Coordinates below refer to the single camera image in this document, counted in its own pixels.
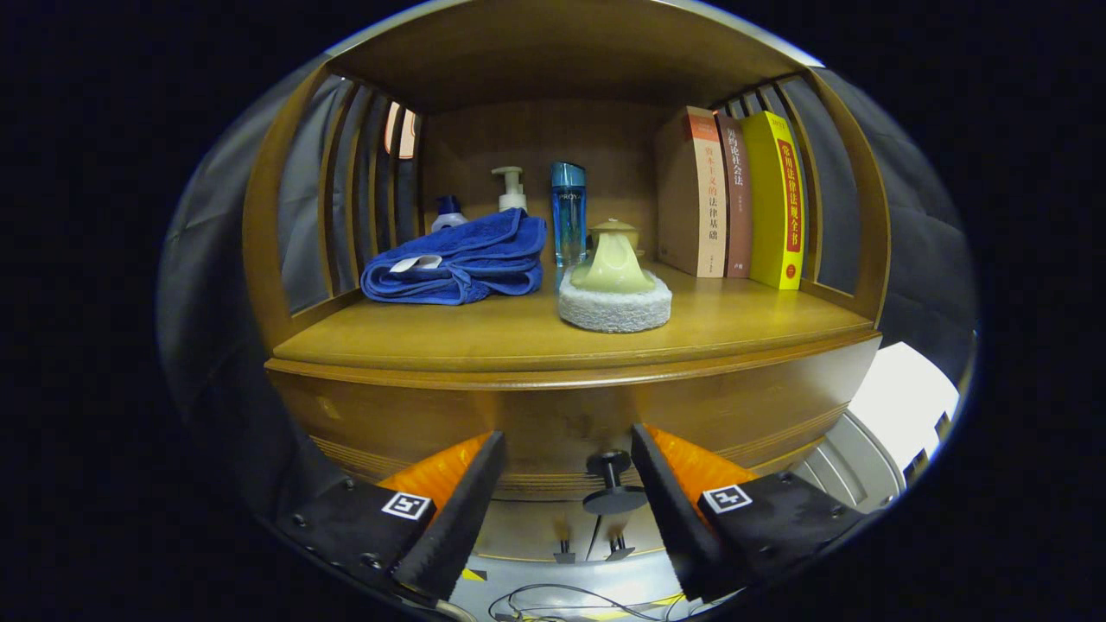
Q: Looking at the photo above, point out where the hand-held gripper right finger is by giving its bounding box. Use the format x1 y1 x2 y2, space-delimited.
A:
629 423 865 603

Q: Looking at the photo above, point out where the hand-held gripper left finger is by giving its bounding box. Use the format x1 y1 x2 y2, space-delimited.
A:
275 430 509 603

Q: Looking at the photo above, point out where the wooden drawer with black knob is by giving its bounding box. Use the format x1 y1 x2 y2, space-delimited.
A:
268 333 878 517

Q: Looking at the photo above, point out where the yellow handled scrub brush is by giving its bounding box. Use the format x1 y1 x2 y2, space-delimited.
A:
557 229 673 334

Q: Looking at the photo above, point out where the wooden cabinet with slatted shelf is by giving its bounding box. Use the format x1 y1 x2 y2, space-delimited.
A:
242 0 891 564

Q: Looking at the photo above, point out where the white panelled door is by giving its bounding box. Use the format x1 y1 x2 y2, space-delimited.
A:
791 413 904 512

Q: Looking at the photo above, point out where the folded blue towel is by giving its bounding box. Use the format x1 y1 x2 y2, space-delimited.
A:
360 208 548 306

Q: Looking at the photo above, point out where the lidded ceramic tea cup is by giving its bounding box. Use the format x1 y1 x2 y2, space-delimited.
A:
590 218 642 257

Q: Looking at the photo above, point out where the small white bottle blue cap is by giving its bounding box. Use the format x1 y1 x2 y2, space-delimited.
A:
430 195 468 232

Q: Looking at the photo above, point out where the brown book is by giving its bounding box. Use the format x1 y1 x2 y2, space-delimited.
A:
715 112 754 279

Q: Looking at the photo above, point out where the tall blue glass bottle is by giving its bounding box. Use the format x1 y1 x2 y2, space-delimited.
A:
550 162 588 269

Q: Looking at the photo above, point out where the beige book with orange band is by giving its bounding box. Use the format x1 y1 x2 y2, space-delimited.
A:
654 106 729 278

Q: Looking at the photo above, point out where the yellow book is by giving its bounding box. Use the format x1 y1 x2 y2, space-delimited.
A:
741 111 805 291

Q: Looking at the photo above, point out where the white pump bottle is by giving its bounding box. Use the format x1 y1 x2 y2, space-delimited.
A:
492 166 529 213

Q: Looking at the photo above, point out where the black floor cable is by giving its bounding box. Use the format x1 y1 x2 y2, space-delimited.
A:
488 583 683 622

